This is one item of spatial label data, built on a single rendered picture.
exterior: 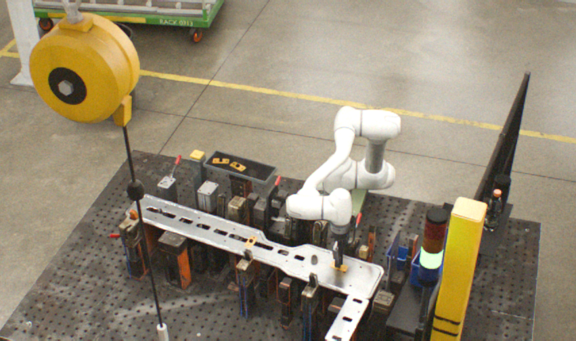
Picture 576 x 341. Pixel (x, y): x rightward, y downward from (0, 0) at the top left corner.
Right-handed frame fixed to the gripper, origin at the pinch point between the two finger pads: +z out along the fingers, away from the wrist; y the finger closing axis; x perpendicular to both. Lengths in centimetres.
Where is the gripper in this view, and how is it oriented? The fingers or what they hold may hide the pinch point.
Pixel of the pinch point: (338, 260)
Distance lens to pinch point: 362.6
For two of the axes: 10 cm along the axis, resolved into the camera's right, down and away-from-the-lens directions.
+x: 9.0, 2.5, -3.5
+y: -4.3, 5.7, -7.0
